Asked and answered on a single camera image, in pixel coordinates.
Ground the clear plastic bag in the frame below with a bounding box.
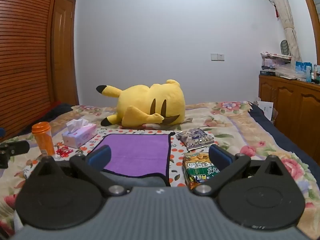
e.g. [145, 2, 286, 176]
[275, 64, 302, 80]

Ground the blue and white box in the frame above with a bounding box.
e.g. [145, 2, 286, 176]
[296, 61, 313, 82]

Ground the pink tissue box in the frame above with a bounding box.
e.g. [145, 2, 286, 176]
[62, 119, 98, 149]

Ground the stack of folded bags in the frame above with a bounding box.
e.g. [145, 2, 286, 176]
[260, 51, 292, 77]

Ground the purple towel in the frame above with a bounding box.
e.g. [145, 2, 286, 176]
[91, 133, 175, 187]

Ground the beige curtain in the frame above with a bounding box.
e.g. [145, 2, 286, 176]
[264, 0, 302, 55]

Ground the purple snack packet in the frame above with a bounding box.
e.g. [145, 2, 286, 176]
[177, 128, 215, 152]

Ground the white paper box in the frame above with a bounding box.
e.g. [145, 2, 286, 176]
[255, 100, 274, 121]

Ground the green snack packet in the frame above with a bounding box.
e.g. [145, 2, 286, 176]
[182, 152, 222, 190]

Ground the red candy wrapper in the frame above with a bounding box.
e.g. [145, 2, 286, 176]
[55, 145, 73, 157]

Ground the wooden door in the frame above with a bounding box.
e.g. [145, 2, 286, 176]
[51, 0, 79, 105]

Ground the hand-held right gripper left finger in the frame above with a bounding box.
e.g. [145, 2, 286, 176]
[35, 145, 128, 197]

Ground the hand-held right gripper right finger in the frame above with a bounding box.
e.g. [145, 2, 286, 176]
[193, 144, 285, 197]

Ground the wooden cabinet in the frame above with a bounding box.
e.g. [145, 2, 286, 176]
[259, 74, 320, 153]

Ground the dark cloth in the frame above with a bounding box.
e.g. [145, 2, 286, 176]
[19, 101, 75, 137]

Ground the dark blue blanket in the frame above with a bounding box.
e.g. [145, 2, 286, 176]
[249, 102, 320, 164]

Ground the floral bed sheet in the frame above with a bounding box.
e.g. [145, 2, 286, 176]
[0, 101, 320, 240]

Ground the wooden window frame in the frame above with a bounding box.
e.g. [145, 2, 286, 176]
[297, 0, 320, 65]

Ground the yellow plush toy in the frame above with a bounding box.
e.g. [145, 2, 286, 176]
[96, 79, 186, 128]

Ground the orange plastic bottle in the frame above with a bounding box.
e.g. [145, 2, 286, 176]
[31, 122, 56, 157]

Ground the wooden louvered wardrobe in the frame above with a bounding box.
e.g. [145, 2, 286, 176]
[0, 0, 62, 140]

